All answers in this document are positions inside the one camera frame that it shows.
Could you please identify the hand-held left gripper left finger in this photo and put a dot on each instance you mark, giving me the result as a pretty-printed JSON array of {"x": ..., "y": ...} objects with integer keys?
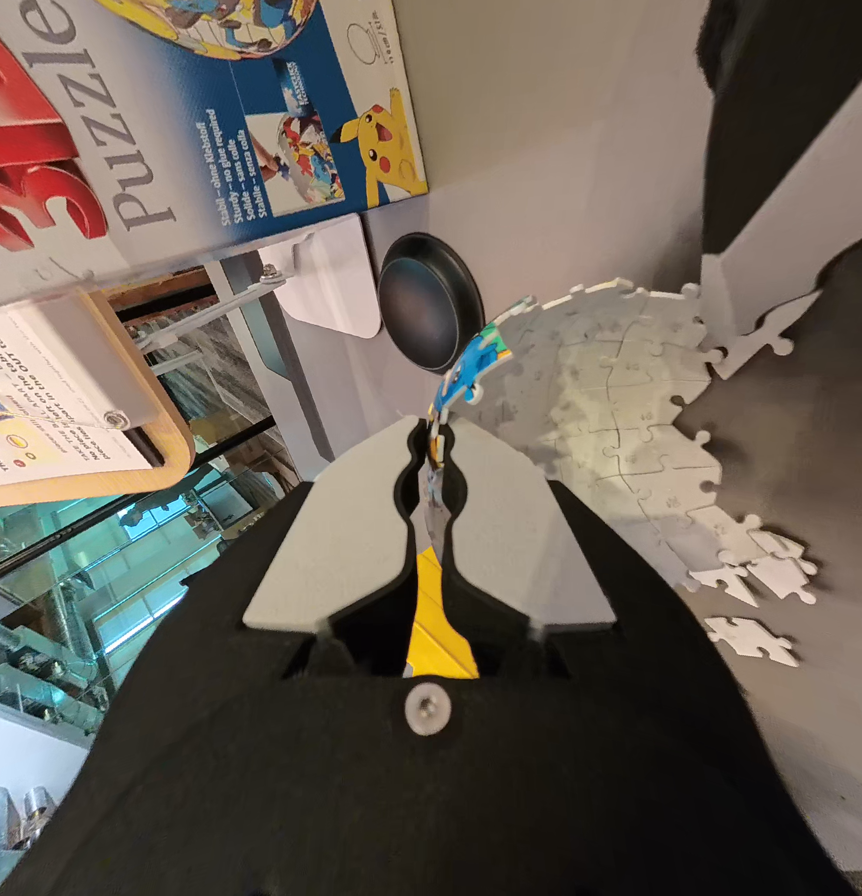
[{"x": 333, "y": 560}]

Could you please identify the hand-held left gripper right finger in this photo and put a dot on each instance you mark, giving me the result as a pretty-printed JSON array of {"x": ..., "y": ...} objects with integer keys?
[{"x": 529, "y": 560}]

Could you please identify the partly built puzzle ball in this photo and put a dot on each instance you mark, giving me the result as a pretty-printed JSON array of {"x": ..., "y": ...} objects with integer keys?
[{"x": 613, "y": 420}]

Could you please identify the printed puzzle box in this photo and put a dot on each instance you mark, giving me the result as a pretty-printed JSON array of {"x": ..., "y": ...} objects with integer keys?
[{"x": 158, "y": 105}]

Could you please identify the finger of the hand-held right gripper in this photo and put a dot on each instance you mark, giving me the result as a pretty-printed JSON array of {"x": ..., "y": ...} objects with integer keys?
[{"x": 774, "y": 231}]

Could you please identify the white document stand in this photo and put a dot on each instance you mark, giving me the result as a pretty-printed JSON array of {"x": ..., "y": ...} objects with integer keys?
[{"x": 326, "y": 280}]

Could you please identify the black round ball stand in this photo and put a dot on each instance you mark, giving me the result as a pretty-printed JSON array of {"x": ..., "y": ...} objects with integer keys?
[{"x": 424, "y": 308}]

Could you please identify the puzzle pieces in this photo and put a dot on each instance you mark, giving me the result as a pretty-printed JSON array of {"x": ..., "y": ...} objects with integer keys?
[{"x": 753, "y": 637}]

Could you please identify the printed instruction sheet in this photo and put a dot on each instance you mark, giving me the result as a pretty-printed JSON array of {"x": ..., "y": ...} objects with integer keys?
[{"x": 25, "y": 392}]

